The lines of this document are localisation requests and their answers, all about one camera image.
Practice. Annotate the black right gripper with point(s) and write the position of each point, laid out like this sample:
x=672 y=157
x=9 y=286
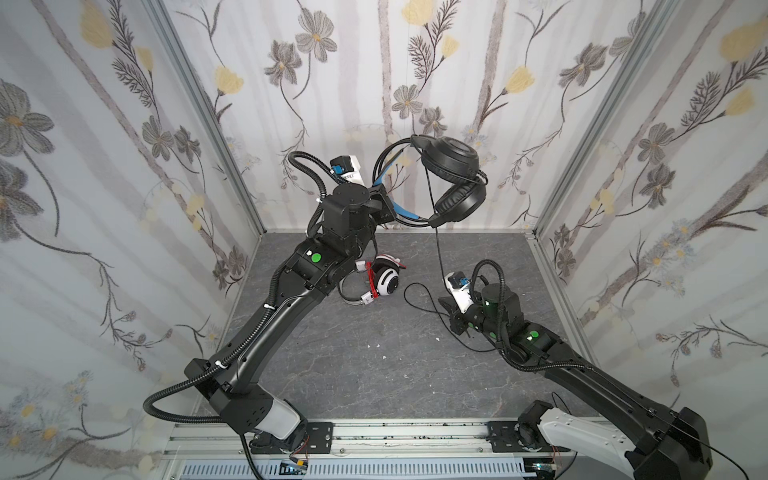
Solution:
x=458 y=317

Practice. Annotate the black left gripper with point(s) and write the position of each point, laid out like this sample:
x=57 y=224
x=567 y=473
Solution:
x=383 y=204

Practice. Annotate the white black headphones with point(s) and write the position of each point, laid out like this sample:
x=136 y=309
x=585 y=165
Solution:
x=382 y=274

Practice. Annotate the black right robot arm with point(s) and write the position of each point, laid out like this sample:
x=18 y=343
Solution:
x=641 y=438

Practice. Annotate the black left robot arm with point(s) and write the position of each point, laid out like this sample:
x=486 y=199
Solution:
x=338 y=233

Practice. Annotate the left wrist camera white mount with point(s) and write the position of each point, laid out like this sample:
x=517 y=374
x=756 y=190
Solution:
x=347 y=168

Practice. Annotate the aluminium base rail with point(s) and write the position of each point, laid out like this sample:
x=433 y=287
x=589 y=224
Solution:
x=408 y=435

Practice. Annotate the white vented cable duct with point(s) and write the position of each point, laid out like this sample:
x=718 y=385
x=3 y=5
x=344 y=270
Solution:
x=417 y=468

